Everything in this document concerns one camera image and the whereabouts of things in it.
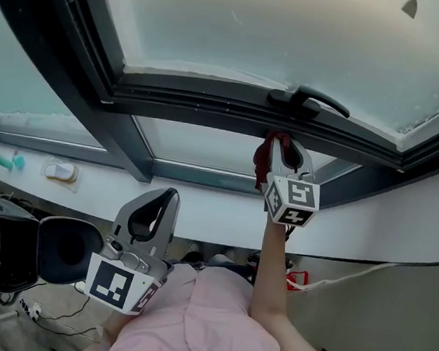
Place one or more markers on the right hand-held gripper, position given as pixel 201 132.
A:
pixel 299 195

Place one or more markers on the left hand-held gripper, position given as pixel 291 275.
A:
pixel 109 280

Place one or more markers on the dark red cloth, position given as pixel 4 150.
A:
pixel 261 163

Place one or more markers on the person's left forearm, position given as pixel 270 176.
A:
pixel 120 322

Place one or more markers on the person's left white shoe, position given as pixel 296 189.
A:
pixel 194 248

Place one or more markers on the person's white shoe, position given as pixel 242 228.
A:
pixel 229 253
pixel 194 248

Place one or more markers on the low clear window pane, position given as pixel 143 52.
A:
pixel 207 146

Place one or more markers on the person's right white shoe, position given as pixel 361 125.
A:
pixel 229 253

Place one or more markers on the person's blue jeans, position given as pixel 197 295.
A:
pixel 233 269

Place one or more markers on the person's pink shirt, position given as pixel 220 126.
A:
pixel 196 324

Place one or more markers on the red-printed clear plastic bag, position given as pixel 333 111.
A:
pixel 297 278

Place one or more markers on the white-edged frosted window pane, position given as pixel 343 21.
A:
pixel 296 35

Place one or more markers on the black fabric bag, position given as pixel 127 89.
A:
pixel 17 204

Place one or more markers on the small teal cap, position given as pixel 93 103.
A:
pixel 19 161

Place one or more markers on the white power strip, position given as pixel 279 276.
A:
pixel 30 310

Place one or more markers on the teal bottle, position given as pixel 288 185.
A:
pixel 2 160

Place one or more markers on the pale partition panel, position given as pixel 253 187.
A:
pixel 383 324

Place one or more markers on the wide frosted window pane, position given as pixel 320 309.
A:
pixel 11 82

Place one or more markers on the frosted window with dark frame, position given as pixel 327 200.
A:
pixel 60 56

